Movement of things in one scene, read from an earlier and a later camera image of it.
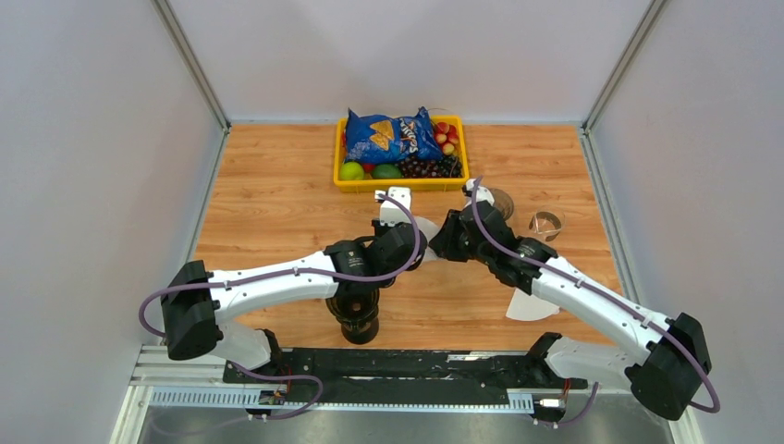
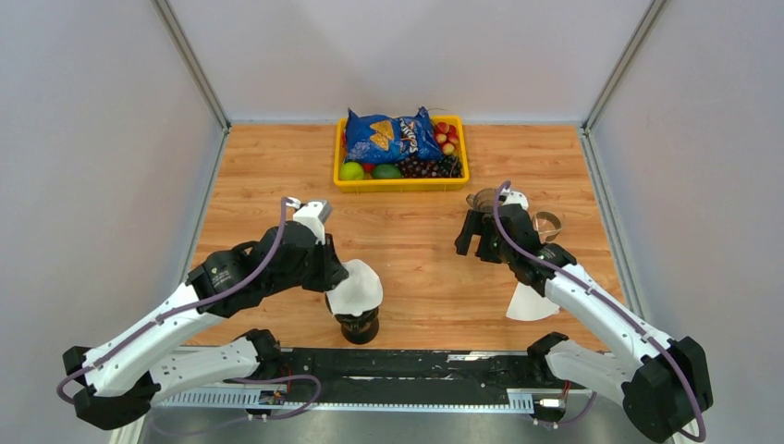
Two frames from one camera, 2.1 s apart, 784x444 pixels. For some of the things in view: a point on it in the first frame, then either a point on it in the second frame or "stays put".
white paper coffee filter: x=430 y=229 -> x=360 y=292
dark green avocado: x=385 y=171 stays put
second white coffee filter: x=527 y=307 stays put
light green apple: x=351 y=171 stays put
